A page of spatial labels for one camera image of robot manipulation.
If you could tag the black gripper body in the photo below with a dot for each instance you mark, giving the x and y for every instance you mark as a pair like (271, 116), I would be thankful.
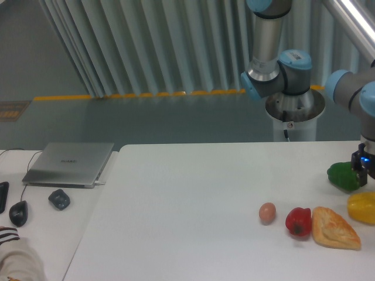
(362, 161)

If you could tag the yellow bell pepper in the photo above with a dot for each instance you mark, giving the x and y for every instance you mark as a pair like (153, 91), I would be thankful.
(360, 207)

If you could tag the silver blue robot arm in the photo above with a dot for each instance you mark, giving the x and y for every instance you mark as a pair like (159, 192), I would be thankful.
(283, 80)

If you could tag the cream sleeved forearm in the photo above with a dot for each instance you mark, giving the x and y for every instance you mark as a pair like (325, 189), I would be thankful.
(19, 261)

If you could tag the green bell pepper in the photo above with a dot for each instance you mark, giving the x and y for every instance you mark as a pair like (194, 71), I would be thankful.
(342, 175)

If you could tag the red bell pepper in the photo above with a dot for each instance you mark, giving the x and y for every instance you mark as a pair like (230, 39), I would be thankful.
(299, 222)

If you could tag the golden pastry bread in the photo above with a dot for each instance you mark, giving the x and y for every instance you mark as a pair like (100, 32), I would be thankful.
(331, 230)

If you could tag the brown egg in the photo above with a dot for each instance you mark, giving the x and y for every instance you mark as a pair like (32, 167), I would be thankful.
(267, 213)

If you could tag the grey pleated curtain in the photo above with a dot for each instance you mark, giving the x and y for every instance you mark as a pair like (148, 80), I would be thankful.
(154, 47)

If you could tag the silver closed laptop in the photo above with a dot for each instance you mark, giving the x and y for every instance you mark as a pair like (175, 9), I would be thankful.
(69, 164)

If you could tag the dark grey small case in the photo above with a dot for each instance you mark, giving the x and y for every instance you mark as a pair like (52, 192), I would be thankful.
(59, 199)

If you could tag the black computer mouse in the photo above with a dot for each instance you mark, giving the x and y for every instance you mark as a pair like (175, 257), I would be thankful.
(18, 213)

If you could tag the floor warning sticker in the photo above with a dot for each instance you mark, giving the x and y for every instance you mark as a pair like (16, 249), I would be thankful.
(12, 110)

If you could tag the black keyboard edge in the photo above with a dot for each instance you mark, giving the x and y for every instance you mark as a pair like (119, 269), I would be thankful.
(4, 188)

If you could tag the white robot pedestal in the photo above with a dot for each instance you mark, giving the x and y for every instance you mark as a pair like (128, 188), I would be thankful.
(295, 118)

